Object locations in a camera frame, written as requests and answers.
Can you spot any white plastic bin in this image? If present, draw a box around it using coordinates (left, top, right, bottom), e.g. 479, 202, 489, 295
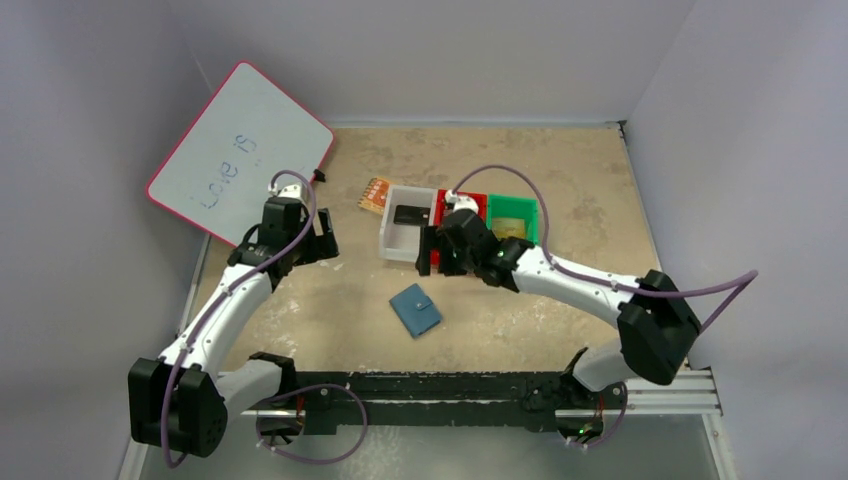
378, 184, 437, 263

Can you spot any red plastic bin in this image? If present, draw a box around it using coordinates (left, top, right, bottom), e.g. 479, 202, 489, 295
426, 189, 489, 275

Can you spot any green plastic bin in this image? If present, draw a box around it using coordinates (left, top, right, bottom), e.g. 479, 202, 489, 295
486, 194, 539, 244

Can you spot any blue card holder wallet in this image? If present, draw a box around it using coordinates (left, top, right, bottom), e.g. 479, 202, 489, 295
389, 284, 443, 338

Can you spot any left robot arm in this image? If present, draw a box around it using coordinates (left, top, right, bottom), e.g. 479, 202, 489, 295
128, 197, 339, 458

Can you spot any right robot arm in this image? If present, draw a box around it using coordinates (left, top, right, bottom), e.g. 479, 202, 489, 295
416, 209, 701, 407

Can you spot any black card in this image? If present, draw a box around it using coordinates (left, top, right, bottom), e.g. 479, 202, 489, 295
393, 204, 430, 227

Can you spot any gold card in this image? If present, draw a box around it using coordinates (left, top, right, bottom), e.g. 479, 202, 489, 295
491, 217, 527, 240

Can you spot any orange spiral notebook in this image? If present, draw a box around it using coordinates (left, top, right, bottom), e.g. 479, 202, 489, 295
358, 177, 392, 215

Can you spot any pink-framed whiteboard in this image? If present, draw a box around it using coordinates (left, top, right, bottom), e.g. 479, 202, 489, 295
146, 62, 335, 245

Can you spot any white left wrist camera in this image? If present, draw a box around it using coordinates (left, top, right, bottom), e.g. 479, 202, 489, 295
268, 183, 308, 203

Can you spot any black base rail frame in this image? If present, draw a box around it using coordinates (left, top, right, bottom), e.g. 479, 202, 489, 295
135, 369, 723, 439

